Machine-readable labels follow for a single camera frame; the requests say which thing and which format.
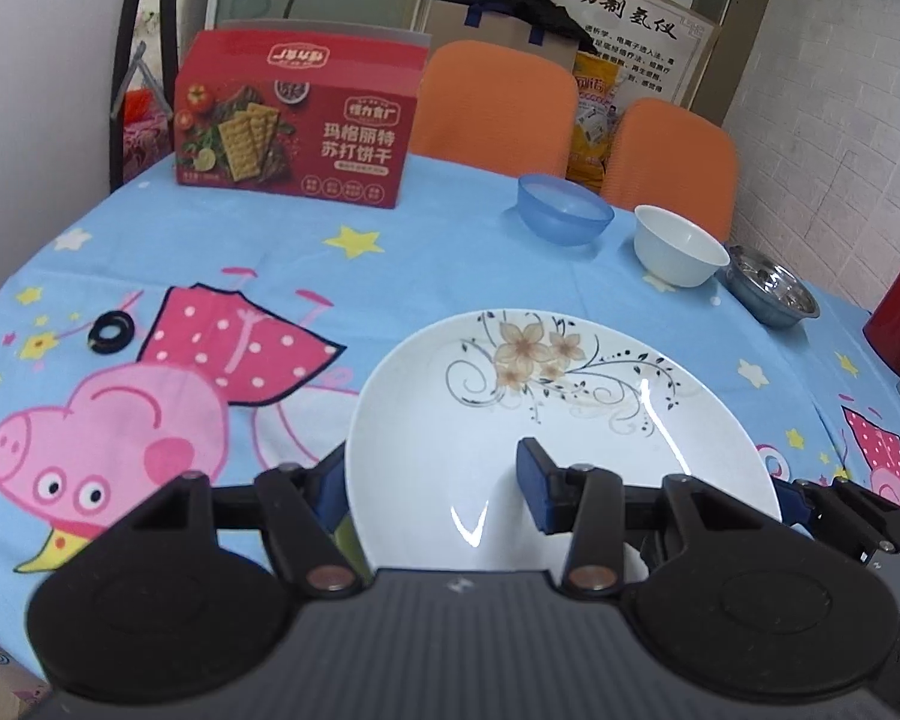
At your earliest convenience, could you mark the stainless steel bowl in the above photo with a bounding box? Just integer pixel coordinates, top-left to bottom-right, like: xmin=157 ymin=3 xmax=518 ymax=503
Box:
xmin=722 ymin=244 xmax=820 ymax=330

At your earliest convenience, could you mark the green plastic plate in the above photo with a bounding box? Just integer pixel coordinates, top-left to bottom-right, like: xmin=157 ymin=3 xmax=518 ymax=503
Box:
xmin=333 ymin=514 xmax=374 ymax=583

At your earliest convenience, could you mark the white ceramic bowl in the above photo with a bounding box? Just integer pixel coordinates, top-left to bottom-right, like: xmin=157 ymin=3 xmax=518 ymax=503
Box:
xmin=632 ymin=205 xmax=730 ymax=289

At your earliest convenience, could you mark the black tape ring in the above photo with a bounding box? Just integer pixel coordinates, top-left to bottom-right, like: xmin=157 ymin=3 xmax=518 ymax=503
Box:
xmin=85 ymin=308 xmax=138 ymax=356

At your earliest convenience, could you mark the blue plastic bowl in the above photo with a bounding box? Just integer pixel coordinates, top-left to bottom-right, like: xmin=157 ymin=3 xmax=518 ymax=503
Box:
xmin=515 ymin=174 xmax=614 ymax=247

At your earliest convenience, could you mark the blue cartoon tablecloth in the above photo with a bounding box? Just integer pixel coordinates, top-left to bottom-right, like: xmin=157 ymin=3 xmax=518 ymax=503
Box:
xmin=0 ymin=158 xmax=900 ymax=668

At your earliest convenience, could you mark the white floral plate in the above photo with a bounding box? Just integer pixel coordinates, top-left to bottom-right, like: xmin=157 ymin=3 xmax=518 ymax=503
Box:
xmin=346 ymin=309 xmax=781 ymax=572

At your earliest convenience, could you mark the yellow snack bag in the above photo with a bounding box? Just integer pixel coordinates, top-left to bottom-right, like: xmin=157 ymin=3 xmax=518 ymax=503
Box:
xmin=566 ymin=52 xmax=621 ymax=192

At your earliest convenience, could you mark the red cracker box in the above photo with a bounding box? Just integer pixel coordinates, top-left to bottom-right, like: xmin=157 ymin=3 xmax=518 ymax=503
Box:
xmin=173 ymin=21 xmax=430 ymax=208

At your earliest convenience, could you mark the left orange chair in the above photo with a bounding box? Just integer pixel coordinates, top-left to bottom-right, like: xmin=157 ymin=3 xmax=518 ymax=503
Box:
xmin=409 ymin=41 xmax=578 ymax=177

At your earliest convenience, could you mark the orange chair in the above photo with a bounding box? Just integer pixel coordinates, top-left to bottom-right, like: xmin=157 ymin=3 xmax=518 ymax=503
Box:
xmin=409 ymin=41 xmax=578 ymax=177
xmin=600 ymin=98 xmax=738 ymax=242

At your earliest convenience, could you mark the right orange chair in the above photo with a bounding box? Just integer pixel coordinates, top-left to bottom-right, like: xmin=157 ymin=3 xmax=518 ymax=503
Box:
xmin=600 ymin=98 xmax=738 ymax=242

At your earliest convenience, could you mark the brown paper bag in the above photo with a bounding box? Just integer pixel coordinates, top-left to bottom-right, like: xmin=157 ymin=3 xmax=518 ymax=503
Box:
xmin=422 ymin=0 xmax=578 ymax=70

